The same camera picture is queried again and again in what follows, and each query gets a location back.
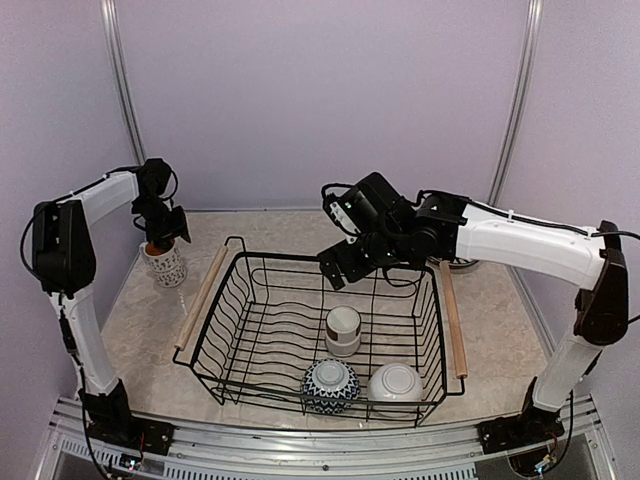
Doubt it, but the black wire dish rack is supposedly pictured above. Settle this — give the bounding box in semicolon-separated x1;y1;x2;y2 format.
183;249;465;426

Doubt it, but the grey deer pattern plate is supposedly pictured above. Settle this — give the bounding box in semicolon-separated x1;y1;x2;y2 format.
427;257;480;274

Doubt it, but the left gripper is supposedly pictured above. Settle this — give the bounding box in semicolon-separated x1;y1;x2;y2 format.
133;194;191;250

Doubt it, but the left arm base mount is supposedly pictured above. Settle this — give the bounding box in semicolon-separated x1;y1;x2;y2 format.
88;414;175;456

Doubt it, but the white brown ceramic cup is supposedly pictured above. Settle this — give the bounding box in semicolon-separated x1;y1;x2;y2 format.
325;306;361;358

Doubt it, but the right aluminium corner post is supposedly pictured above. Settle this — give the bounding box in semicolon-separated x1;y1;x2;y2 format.
488;0;544;206

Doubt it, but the white floral patterned mug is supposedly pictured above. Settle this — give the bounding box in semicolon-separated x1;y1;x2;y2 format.
139;242;187;288

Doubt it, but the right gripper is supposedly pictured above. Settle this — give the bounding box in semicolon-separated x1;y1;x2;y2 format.
317;228;409;289

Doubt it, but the left wooden rack handle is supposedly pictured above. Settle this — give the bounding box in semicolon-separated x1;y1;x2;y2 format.
174;245;228;351

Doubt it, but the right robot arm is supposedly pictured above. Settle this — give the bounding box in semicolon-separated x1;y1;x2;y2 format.
318;172;632;453

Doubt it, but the aluminium corner post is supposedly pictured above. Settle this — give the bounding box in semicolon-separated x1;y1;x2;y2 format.
488;0;544;206
100;0;146;165

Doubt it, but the left aluminium corner post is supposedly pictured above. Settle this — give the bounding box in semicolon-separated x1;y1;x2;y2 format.
100;0;146;165

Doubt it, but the wooden rack handle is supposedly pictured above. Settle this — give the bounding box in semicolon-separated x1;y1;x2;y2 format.
439;261;468;380
174;245;228;351

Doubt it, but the aluminium front rail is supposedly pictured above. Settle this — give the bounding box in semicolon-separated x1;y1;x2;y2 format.
49;399;601;480

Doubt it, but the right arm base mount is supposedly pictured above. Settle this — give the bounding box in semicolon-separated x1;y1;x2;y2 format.
476;408;565;454

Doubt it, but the blue white patterned bowl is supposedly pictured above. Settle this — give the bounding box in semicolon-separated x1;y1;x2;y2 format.
300;358;361;415

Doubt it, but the plain white bowl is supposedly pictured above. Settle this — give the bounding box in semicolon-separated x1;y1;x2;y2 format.
367;363;422;402

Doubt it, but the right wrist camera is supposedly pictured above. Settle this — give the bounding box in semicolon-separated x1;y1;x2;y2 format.
322;194;360;243

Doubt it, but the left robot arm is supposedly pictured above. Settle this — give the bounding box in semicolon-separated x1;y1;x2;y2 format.
19;158;190;445

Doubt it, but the right wooden rack handle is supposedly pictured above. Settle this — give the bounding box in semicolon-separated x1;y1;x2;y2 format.
439;261;468;380

